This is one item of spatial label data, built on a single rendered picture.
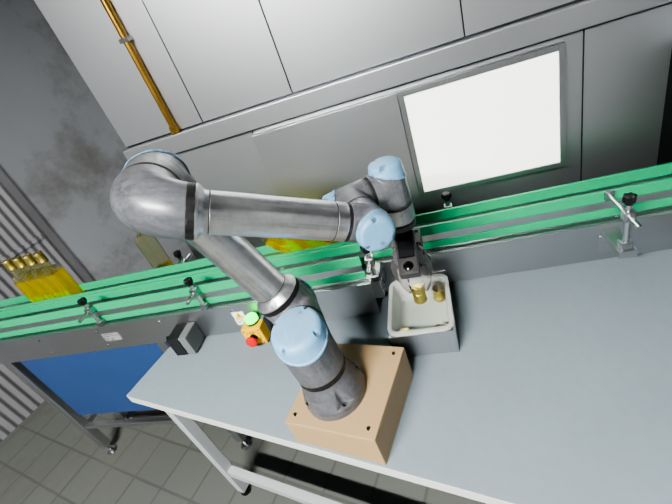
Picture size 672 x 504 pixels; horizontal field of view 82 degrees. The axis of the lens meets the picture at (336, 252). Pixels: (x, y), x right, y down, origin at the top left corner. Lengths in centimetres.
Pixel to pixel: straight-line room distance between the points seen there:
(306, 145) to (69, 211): 251
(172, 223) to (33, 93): 299
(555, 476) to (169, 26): 143
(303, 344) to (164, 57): 97
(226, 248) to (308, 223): 21
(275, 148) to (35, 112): 248
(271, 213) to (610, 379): 80
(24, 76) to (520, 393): 346
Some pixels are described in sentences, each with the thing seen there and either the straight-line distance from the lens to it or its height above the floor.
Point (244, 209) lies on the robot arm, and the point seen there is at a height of 135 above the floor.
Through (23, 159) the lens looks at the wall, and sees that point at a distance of 345.
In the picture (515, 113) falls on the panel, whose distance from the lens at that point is 126.
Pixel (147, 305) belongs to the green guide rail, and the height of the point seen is 92.
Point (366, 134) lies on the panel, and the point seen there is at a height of 123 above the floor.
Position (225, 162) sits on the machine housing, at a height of 126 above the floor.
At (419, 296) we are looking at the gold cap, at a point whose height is 91.
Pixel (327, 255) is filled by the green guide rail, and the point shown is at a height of 94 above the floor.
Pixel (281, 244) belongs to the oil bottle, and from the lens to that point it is 129.
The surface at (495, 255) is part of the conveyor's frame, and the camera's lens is 124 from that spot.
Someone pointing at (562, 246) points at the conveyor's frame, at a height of 82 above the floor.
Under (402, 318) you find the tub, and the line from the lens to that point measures 118.
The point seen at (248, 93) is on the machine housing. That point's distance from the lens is 131.
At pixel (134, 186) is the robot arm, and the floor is 145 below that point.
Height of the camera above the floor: 158
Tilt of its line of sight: 31 degrees down
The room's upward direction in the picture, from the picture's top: 21 degrees counter-clockwise
